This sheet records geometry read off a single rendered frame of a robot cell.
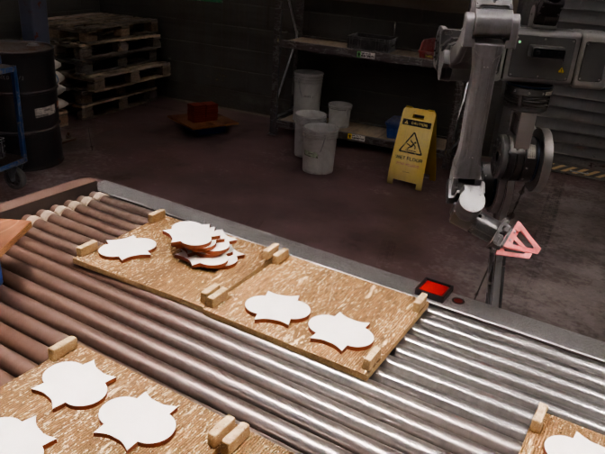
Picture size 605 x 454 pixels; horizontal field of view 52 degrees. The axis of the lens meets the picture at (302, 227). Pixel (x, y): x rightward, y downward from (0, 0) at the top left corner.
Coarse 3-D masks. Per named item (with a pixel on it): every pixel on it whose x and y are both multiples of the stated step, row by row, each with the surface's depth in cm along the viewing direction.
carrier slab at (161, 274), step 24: (168, 240) 172; (240, 240) 175; (96, 264) 156; (120, 264) 157; (144, 264) 158; (168, 264) 159; (240, 264) 162; (264, 264) 163; (144, 288) 149; (168, 288) 148; (192, 288) 149
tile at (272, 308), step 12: (252, 300) 144; (264, 300) 144; (276, 300) 144; (288, 300) 145; (252, 312) 139; (264, 312) 139; (276, 312) 140; (288, 312) 140; (300, 312) 140; (288, 324) 136
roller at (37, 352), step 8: (0, 328) 132; (8, 328) 132; (0, 336) 130; (8, 336) 130; (16, 336) 130; (24, 336) 130; (8, 344) 129; (16, 344) 128; (24, 344) 128; (32, 344) 127; (40, 344) 128; (16, 352) 128; (24, 352) 127; (32, 352) 126; (40, 352) 125; (32, 360) 126; (40, 360) 125
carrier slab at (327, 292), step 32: (256, 288) 151; (288, 288) 152; (320, 288) 153; (352, 288) 154; (384, 288) 155; (224, 320) 138; (384, 320) 142; (416, 320) 145; (320, 352) 129; (352, 352) 129; (384, 352) 130
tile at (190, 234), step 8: (176, 224) 165; (184, 224) 165; (192, 224) 166; (200, 224) 166; (208, 224) 166; (168, 232) 160; (176, 232) 160; (184, 232) 161; (192, 232) 161; (200, 232) 161; (208, 232) 162; (176, 240) 157; (184, 240) 157; (192, 240) 157; (200, 240) 157; (208, 240) 158; (192, 248) 155; (200, 248) 155
